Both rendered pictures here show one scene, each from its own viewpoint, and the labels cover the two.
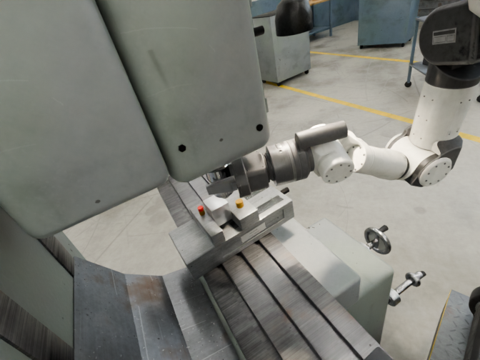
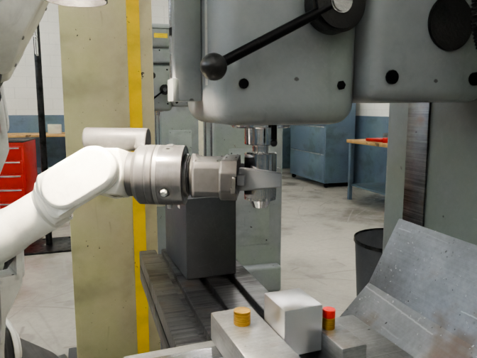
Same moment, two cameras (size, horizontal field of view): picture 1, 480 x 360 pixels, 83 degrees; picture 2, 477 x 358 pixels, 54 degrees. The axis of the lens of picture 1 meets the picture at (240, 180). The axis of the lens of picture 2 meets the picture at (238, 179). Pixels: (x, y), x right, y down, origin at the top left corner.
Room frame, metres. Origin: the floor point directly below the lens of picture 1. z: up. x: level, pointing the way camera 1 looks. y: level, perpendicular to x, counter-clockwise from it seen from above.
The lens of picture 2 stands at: (1.16, 0.04, 1.33)
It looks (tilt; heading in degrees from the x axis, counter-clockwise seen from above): 9 degrees down; 183
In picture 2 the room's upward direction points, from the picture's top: straight up
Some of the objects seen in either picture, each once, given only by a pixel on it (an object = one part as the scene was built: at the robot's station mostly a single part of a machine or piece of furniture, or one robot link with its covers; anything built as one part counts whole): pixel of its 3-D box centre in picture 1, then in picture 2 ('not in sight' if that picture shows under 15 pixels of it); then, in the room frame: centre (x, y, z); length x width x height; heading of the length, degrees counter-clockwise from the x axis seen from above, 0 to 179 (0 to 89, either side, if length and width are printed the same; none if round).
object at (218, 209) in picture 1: (217, 209); (292, 320); (0.59, 0.08, 1.06); 0.06 x 0.05 x 0.06; 24
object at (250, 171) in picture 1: (262, 169); (198, 177); (0.48, -0.05, 1.23); 0.13 x 0.12 x 0.10; 179
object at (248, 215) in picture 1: (236, 206); (251, 347); (0.61, 0.03, 1.04); 0.15 x 0.06 x 0.04; 24
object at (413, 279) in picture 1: (405, 285); not in sight; (0.53, -0.51, 0.53); 0.22 x 0.06 x 0.06; 111
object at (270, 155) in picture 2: (216, 167); (260, 155); (0.48, 0.04, 1.26); 0.05 x 0.05 x 0.01
